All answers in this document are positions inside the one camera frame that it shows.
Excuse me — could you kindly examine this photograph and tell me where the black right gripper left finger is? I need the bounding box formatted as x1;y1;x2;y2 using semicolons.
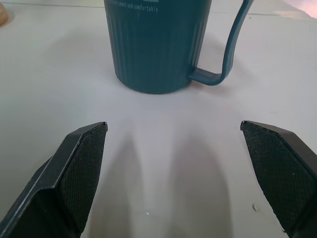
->
0;121;108;238

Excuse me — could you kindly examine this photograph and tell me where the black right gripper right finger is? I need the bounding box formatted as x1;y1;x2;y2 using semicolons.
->
240;120;317;238

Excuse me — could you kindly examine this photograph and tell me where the teal ribbed plastic mug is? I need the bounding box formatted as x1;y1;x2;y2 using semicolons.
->
103;0;253;94

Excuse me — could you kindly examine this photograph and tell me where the tan wooden object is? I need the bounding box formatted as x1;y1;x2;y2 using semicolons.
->
0;0;13;27

